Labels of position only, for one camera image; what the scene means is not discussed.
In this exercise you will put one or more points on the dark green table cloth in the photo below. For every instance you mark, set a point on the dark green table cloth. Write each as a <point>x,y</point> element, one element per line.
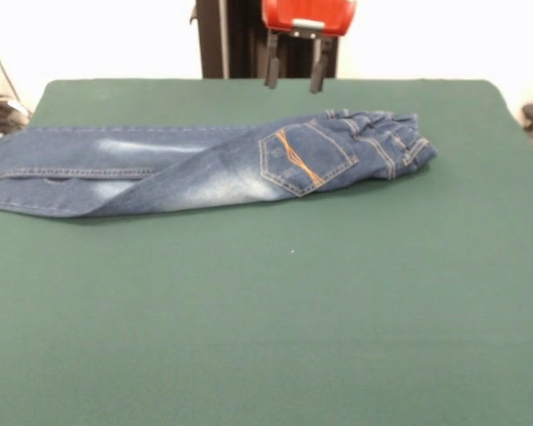
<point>266,333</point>

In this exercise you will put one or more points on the blue denim jeans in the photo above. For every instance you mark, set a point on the blue denim jeans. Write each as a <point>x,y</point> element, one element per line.
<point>204,168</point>

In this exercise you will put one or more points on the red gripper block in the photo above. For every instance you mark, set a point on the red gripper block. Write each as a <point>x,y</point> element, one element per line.
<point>306,11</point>

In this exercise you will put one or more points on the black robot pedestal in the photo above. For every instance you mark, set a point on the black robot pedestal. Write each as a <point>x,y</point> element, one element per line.
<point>213,44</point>

